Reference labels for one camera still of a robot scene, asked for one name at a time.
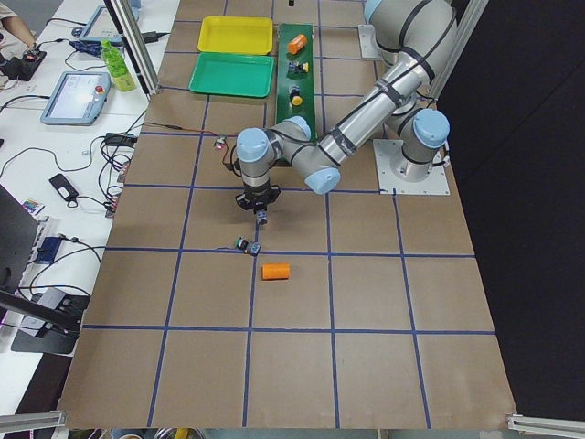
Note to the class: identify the aluminium frame post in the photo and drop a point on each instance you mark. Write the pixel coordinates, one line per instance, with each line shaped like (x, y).
(123, 19)

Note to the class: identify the green conveyor belt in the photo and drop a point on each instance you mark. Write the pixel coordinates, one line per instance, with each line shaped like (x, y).
(295, 76)

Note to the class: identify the far teach pendant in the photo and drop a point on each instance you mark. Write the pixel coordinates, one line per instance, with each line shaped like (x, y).
(99, 27)

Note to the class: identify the teach pendant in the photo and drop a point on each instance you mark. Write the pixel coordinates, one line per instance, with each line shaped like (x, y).
(99, 27)
(77, 99)

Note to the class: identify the yellow plastic tray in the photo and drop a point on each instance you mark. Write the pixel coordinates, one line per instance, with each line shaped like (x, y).
(236, 35)

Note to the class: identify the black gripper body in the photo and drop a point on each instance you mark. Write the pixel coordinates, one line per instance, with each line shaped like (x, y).
(257, 196)

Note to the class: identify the motor controller board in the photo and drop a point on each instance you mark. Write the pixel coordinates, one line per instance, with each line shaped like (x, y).
(221, 143)

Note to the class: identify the near teach pendant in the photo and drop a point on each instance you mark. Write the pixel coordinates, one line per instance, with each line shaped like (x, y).
(77, 99)

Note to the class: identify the black power adapter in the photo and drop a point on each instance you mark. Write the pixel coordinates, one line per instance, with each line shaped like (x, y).
(120, 140)

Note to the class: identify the green push button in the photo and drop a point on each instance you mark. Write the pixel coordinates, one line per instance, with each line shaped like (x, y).
(261, 217)
(252, 248)

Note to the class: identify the orange cylinder on table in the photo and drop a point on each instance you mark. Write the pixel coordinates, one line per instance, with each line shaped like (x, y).
(275, 271)

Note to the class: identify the orange 4680 cylinder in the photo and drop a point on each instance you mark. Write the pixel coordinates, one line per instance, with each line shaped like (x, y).
(297, 44)

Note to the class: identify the green plastic tray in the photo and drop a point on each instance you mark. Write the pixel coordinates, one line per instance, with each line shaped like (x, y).
(232, 75)

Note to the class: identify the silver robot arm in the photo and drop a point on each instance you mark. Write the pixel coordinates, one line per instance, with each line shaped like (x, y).
(415, 39)

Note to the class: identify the green tea bottle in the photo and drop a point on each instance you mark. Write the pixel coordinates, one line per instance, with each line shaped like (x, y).
(115, 64)

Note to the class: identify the yellow push button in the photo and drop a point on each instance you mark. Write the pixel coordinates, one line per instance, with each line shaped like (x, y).
(298, 68)
(295, 96)

